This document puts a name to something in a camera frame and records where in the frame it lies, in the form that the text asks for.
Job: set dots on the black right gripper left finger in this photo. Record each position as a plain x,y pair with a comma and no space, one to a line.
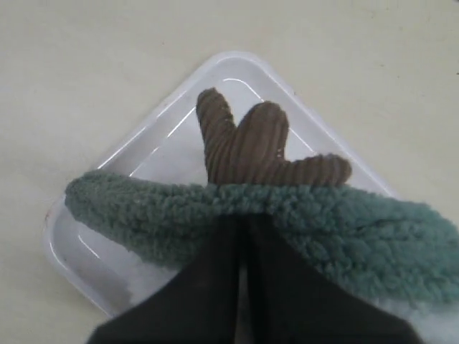
199,305

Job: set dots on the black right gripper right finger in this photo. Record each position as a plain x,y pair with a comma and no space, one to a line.
291,302

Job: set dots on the green fuzzy scarf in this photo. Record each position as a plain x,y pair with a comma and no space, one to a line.
164,224

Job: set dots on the white plush snowman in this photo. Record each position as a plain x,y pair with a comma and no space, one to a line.
258,143

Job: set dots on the white plastic tray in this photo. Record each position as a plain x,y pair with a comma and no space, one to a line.
167,148

